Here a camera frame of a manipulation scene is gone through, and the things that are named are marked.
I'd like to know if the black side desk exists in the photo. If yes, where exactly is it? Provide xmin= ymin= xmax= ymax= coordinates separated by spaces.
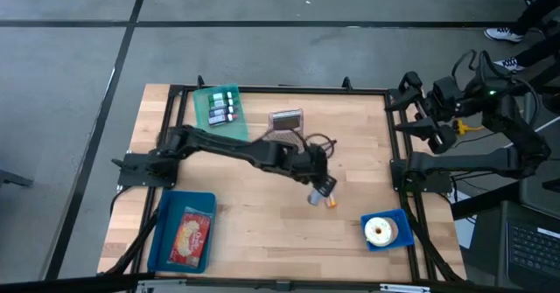
xmin=450 ymin=157 xmax=560 ymax=293

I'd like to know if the silver aluminium bracket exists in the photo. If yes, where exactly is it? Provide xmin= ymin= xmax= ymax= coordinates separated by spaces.
xmin=379 ymin=283 xmax=432 ymax=293
xmin=135 ymin=278 xmax=189 ymax=293

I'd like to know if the black cable loop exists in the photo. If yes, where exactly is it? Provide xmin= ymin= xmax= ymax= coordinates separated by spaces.
xmin=304 ymin=132 xmax=339 ymax=159

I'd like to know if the pink paint bottle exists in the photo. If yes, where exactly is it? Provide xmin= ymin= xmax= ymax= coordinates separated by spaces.
xmin=207 ymin=113 xmax=240 ymax=127

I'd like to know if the black furniture leg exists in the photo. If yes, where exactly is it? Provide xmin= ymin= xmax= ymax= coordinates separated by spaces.
xmin=0 ymin=168 xmax=35 ymax=190

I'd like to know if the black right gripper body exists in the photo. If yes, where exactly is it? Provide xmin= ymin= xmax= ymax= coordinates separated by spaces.
xmin=410 ymin=92 xmax=459 ymax=155

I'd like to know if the small blue plastic basket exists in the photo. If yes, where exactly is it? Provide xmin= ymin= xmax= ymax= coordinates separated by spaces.
xmin=359 ymin=207 xmax=416 ymax=253

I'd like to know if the black cable bundle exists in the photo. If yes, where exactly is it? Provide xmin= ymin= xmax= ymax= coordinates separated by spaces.
xmin=402 ymin=187 xmax=465 ymax=283

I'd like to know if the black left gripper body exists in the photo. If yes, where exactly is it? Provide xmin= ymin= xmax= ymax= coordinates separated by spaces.
xmin=292 ymin=146 xmax=338 ymax=189

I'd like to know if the white tape roll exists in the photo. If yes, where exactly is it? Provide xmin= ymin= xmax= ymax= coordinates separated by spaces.
xmin=363 ymin=215 xmax=396 ymax=248

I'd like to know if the black metal table frame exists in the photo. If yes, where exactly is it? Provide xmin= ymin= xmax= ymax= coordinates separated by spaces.
xmin=98 ymin=74 xmax=469 ymax=285

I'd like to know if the black laptop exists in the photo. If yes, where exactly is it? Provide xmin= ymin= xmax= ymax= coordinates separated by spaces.
xmin=505 ymin=220 xmax=560 ymax=293

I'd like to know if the yellow power plug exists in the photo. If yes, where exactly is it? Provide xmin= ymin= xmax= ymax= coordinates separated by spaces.
xmin=451 ymin=118 xmax=486 ymax=137

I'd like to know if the person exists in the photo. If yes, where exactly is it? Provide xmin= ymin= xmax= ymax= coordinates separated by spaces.
xmin=483 ymin=0 xmax=560 ymax=73

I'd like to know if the green translucent plastic tray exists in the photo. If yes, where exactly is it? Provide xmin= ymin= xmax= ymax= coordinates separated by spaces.
xmin=192 ymin=82 xmax=250 ymax=143

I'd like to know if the purple paint bottle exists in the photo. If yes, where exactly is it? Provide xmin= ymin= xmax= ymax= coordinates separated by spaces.
xmin=208 ymin=106 xmax=239 ymax=118

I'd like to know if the red snack packet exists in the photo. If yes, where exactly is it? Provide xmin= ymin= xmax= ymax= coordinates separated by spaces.
xmin=167 ymin=206 xmax=214 ymax=269

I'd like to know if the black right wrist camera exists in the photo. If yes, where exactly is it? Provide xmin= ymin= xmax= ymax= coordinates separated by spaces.
xmin=430 ymin=76 xmax=464 ymax=110

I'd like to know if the large blue plastic bin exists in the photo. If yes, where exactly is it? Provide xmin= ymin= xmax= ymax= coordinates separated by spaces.
xmin=146 ymin=189 xmax=218 ymax=275

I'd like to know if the person's shoe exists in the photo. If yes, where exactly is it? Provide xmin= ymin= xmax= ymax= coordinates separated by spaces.
xmin=483 ymin=25 xmax=526 ymax=45
xmin=493 ymin=56 xmax=526 ymax=73

